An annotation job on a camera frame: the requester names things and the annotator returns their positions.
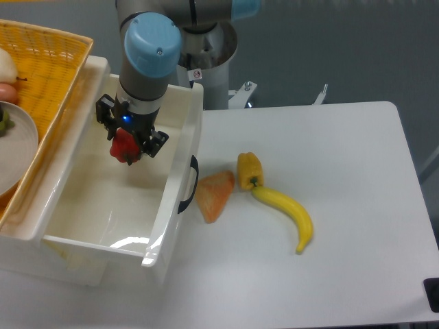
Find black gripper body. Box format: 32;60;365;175
112;95;161;137

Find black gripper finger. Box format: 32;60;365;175
133;129;169;158
95;95;117;141

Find red bell pepper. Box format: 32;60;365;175
110;128;141;165

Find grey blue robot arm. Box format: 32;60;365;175
96;0;261;164

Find upper white drawer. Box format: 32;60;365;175
43;84;204;271

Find yellow bell pepper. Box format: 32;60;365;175
237;152;264;191

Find white drawer cabinet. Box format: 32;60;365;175
0;55;181;288

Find yellow woven basket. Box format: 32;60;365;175
1;19;93;226

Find orange fruit wedge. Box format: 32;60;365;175
195;170;235;223

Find white plate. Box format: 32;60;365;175
1;101;38;197

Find pink sausage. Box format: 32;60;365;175
0;83;18;103

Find pale pear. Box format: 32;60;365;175
0;49;27;84

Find green grapes on plate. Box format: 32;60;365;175
0;107;15;136

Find yellow banana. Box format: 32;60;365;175
252;186;313;254

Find black device at table edge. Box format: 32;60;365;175
423;278;439;313

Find white table frame bracket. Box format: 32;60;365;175
313;84;329;106

